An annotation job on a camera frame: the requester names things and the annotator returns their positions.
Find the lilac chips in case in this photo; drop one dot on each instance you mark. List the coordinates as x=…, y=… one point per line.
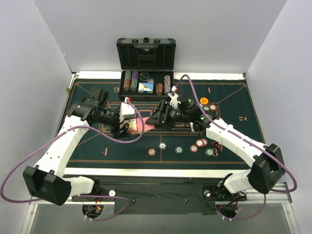
x=167, y=84

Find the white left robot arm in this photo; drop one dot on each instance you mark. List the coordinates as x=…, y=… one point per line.
x=45, y=179

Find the orange big blind button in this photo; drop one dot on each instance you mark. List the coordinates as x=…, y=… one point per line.
x=204, y=101

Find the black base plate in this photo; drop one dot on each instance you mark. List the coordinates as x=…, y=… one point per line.
x=160, y=196

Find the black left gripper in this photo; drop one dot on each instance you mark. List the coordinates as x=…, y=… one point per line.
x=119, y=127

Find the orange chips in case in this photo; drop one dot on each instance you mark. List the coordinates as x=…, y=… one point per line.
x=159, y=89

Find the red triangular dealer button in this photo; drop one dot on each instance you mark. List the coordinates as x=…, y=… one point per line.
x=217, y=145

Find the blue poker chip stack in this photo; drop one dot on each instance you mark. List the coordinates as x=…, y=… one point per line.
x=162, y=145

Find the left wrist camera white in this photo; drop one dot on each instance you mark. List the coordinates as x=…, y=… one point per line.
x=126, y=112

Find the green red chips in case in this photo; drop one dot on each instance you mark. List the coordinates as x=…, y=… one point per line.
x=127, y=80

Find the red playing card deck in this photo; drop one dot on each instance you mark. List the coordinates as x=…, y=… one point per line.
x=136, y=127

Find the black round button in case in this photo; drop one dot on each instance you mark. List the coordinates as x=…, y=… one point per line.
x=144, y=76

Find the green poker chip stack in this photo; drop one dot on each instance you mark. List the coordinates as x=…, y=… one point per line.
x=178, y=150

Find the black poker chip case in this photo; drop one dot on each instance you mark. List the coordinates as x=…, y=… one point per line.
x=154, y=56

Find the red poker chip stack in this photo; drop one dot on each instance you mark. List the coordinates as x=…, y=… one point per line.
x=152, y=152

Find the purple green chips in case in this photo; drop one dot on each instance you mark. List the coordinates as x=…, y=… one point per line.
x=134, y=80

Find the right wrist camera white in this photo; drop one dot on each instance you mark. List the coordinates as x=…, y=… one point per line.
x=174, y=102

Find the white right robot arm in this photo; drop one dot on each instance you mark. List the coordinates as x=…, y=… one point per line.
x=265, y=162

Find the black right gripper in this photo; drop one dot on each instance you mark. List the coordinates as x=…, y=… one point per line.
x=165, y=115

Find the blue card box in case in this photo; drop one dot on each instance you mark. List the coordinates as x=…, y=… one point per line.
x=145, y=87

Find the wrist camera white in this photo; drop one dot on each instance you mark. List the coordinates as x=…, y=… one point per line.
x=126, y=112
x=174, y=102

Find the green poker table mat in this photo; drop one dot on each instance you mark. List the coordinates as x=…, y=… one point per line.
x=234, y=106

